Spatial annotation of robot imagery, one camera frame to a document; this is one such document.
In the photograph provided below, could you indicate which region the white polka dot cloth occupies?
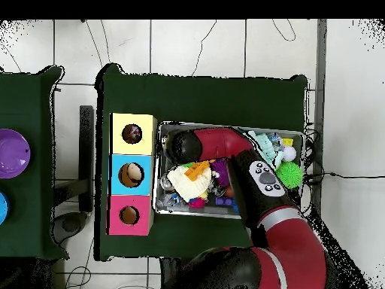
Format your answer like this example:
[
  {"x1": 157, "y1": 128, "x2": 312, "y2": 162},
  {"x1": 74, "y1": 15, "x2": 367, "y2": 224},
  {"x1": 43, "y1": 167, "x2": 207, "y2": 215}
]
[{"x1": 122, "y1": 123, "x2": 143, "y2": 145}]

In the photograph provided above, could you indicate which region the shallow mesh bin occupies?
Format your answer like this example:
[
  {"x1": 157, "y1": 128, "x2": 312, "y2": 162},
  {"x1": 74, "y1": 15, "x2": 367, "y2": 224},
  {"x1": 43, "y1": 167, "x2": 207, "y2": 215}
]
[{"x1": 152, "y1": 120, "x2": 305, "y2": 220}]

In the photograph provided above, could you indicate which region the wooden box with three holes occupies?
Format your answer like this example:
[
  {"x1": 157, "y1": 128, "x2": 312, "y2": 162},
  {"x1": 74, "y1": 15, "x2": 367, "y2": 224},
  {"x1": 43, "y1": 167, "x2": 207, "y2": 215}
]
[{"x1": 106, "y1": 112, "x2": 159, "y2": 237}]

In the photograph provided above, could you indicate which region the orange plastic block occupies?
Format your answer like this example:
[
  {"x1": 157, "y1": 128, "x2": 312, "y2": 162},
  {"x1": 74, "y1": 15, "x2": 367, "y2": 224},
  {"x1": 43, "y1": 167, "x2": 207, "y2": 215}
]
[{"x1": 183, "y1": 160, "x2": 212, "y2": 181}]

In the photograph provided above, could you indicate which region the cream knitted cloth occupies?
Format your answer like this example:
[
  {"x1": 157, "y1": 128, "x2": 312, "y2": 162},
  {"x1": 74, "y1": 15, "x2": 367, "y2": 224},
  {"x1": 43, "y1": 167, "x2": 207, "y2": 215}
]
[{"x1": 166, "y1": 165, "x2": 213, "y2": 202}]

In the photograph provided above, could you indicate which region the purple spiky rubber ball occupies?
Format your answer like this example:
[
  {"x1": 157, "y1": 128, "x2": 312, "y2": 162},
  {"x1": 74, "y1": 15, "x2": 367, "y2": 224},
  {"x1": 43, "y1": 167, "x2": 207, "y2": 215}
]
[{"x1": 210, "y1": 158, "x2": 232, "y2": 187}]

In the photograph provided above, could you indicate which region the dark green table cloth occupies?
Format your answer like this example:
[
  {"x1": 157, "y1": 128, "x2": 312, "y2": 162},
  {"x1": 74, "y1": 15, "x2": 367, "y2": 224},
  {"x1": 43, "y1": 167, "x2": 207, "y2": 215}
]
[
  {"x1": 0, "y1": 65, "x2": 70, "y2": 260},
  {"x1": 94, "y1": 62, "x2": 309, "y2": 261}
]

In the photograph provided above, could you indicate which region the mint green cloth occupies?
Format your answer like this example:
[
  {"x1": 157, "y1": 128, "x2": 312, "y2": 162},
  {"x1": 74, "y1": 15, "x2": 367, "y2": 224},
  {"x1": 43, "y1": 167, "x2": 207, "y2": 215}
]
[{"x1": 247, "y1": 130, "x2": 285, "y2": 170}]

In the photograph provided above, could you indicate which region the purple plastic plate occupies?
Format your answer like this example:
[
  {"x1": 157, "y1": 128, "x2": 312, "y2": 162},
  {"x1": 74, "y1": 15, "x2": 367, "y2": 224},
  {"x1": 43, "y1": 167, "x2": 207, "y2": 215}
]
[{"x1": 0, "y1": 128, "x2": 32, "y2": 179}]

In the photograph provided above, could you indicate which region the blue plastic plate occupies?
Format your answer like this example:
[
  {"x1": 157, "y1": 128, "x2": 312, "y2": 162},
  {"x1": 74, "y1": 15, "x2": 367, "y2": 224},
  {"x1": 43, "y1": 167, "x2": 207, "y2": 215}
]
[{"x1": 0, "y1": 190, "x2": 11, "y2": 225}]

